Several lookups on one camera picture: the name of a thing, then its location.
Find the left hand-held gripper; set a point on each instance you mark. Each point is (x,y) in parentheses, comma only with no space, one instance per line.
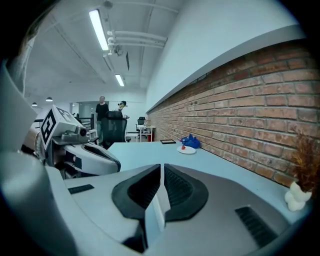
(48,127)

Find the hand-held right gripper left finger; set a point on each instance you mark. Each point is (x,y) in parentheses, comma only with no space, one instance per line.
(105,195)

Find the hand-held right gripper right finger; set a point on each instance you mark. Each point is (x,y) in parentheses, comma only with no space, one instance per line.
(225,200)

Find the person's left forearm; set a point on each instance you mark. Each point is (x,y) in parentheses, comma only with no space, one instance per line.
(31,137)

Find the white stool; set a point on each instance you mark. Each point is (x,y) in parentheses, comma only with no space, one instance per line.
(92,135)

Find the large black office chair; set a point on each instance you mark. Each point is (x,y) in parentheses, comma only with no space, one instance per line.
(113,130)

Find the red bin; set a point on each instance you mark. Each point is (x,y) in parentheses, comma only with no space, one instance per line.
(150,137)

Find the small white desk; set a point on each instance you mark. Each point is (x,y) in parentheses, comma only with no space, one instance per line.
(146,128)

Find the small black office chair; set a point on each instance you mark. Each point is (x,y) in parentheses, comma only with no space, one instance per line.
(141,120)

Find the white plate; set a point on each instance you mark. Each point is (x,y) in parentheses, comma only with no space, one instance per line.
(187,150)

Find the small red fruit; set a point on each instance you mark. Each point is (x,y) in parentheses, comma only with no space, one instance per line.
(184,147)

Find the blue plush toy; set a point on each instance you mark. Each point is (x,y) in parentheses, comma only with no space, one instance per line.
(191,142)

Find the white bumpy vase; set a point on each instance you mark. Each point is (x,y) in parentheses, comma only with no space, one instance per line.
(296,198)

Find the round pendant lamp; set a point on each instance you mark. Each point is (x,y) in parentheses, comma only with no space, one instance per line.
(34,104)
(49,99)

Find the long ceiling light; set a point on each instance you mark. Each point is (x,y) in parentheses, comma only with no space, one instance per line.
(98,30)
(119,80)

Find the dried brown plant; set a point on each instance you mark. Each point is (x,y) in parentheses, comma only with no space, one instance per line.
(306,160)

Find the person's grey shirt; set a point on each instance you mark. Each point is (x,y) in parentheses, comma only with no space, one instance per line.
(12,112)

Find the black hanging sign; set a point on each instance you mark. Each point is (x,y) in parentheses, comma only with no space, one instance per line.
(127,61)

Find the white ceiling pipes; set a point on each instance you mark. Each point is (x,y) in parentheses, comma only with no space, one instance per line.
(140,37)

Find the black picture frame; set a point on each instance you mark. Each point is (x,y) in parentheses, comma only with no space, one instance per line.
(168,141)

